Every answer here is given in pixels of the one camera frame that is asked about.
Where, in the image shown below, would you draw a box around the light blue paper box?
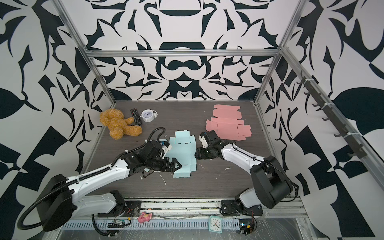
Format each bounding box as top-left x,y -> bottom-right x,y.
166,130 -> 197,179

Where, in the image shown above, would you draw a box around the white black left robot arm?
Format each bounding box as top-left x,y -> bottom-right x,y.
17,137 -> 182,232

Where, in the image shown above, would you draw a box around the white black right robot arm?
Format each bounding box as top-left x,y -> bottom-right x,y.
195,131 -> 299,209

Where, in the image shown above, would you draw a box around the pink flat paper boxes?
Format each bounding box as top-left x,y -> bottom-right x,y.
206,105 -> 252,141

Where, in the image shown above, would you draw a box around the black remote control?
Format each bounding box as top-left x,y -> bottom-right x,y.
130,108 -> 142,126

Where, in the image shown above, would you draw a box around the white round alarm clock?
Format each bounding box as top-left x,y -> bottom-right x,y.
141,109 -> 158,123

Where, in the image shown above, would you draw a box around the pink small toy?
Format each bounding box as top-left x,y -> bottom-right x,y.
138,212 -> 153,224

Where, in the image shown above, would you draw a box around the brown teddy bear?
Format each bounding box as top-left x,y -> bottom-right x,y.
100,109 -> 143,140

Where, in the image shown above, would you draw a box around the green square clock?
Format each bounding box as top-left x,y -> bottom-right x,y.
209,216 -> 223,234

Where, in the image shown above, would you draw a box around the small electronics board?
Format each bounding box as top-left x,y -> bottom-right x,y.
239,218 -> 258,236

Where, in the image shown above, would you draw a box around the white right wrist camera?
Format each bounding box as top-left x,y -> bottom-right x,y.
199,133 -> 209,149

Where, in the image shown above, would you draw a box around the white slotted cable duct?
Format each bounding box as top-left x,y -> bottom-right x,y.
61,219 -> 240,231

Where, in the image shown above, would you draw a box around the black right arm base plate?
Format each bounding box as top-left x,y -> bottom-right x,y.
220,200 -> 264,217

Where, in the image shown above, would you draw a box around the black wall hook rail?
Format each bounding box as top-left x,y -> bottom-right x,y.
298,77 -> 369,159

